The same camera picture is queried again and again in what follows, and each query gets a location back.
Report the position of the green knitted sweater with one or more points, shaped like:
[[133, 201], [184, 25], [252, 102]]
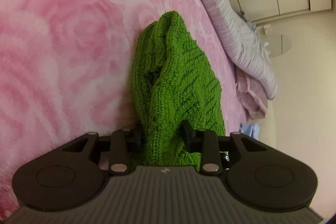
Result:
[[173, 81]]

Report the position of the mauve pillow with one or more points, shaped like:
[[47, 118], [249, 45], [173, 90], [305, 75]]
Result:
[[251, 95]]

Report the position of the grey striped quilt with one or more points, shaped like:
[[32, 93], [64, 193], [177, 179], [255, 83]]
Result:
[[241, 44]]

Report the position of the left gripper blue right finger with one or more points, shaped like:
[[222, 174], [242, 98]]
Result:
[[205, 142]]

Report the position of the light blue shirt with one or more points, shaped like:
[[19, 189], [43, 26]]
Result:
[[250, 129]]

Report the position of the pink floral bed blanket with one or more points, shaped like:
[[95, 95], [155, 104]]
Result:
[[65, 71]]

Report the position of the round vanity mirror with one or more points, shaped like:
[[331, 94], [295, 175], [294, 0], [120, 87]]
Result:
[[277, 44]]

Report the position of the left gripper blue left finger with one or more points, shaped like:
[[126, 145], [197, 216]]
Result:
[[121, 146]]

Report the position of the blue grey clothes heap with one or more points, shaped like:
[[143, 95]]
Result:
[[251, 24]]

